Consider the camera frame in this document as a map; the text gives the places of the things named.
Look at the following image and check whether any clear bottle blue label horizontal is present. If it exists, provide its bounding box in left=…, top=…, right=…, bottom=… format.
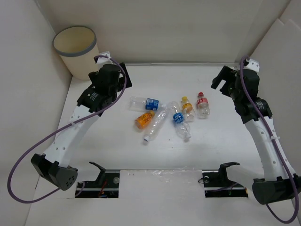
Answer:
left=129, top=97, right=166, bottom=112

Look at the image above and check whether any clear bottle red cap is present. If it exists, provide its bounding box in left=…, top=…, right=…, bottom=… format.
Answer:
left=196, top=92, right=210, bottom=119

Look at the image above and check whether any orange bottle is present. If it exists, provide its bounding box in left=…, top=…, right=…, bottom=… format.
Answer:
left=135, top=111, right=155, bottom=129

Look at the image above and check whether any clear bottle white cap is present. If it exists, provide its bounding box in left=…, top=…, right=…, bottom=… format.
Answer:
left=143, top=107, right=169, bottom=143

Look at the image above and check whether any clear bottle yellow cap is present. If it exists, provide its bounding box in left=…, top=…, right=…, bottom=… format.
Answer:
left=181, top=96, right=195, bottom=122

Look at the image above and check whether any clear bottle blue label diagonal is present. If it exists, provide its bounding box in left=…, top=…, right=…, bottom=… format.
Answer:
left=167, top=101, right=191, bottom=142

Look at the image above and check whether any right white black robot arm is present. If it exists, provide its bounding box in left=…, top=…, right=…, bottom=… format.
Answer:
left=211, top=66, right=301, bottom=205

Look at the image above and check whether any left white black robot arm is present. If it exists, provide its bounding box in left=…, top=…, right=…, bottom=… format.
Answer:
left=31, top=64, right=125, bottom=191

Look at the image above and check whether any cream bin with grey rim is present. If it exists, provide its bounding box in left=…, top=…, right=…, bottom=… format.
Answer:
left=52, top=25, right=99, bottom=81

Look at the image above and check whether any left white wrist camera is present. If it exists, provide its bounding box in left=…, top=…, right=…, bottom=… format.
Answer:
left=94, top=51, right=112, bottom=69

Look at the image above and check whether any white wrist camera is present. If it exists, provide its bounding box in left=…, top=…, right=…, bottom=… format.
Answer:
left=243, top=58, right=260, bottom=73
left=94, top=51, right=112, bottom=69

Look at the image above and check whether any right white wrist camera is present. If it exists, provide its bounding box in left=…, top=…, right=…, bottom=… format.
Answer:
left=243, top=58, right=260, bottom=73

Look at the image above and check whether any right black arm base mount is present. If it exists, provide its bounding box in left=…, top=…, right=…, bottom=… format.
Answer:
left=198, top=162, right=248, bottom=198

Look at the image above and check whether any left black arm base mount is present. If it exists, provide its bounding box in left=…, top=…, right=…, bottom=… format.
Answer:
left=75, top=161, right=120, bottom=199

